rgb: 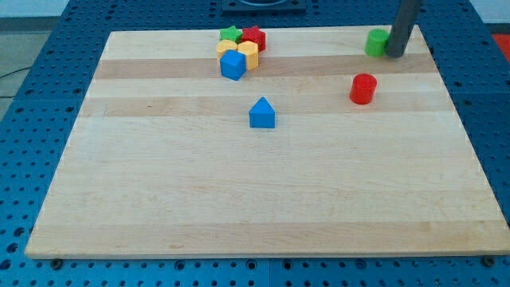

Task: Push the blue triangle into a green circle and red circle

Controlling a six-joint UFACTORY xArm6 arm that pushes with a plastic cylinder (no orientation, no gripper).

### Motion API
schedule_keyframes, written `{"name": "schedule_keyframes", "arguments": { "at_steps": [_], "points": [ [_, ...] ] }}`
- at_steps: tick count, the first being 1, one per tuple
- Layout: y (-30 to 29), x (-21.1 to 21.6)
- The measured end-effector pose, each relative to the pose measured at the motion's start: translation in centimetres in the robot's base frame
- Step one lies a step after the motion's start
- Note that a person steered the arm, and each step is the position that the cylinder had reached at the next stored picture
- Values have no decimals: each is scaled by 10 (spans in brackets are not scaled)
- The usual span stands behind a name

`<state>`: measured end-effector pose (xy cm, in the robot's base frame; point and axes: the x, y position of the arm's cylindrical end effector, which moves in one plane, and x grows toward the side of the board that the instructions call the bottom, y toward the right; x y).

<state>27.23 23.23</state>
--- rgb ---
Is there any green cylinder block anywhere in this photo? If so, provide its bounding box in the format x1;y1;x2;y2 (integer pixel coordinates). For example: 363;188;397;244
364;29;390;57

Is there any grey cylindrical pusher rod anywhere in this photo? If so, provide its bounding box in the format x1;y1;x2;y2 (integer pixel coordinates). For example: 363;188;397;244
385;0;422;58

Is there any green star block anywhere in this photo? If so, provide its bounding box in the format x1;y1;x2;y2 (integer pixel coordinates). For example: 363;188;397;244
219;26;243;44

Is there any blue cube block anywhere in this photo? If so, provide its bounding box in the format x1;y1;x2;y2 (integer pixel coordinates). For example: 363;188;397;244
220;49;246;81

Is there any wooden board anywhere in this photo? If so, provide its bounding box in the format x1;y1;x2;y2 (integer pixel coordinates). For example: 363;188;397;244
25;26;509;259

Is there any red cylinder block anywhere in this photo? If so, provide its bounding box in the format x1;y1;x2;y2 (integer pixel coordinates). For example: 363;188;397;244
349;73;378;105

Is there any blue triangle block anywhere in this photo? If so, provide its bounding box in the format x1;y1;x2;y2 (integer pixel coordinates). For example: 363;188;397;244
249;97;276;128

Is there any red star block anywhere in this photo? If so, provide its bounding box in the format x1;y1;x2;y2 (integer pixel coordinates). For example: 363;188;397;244
241;26;266;52

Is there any yellow hexagon block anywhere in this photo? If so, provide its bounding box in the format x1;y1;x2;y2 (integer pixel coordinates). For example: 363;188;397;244
237;41;259;70

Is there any yellow cylinder block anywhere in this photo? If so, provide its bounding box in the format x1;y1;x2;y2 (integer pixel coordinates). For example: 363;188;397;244
216;39;238;60

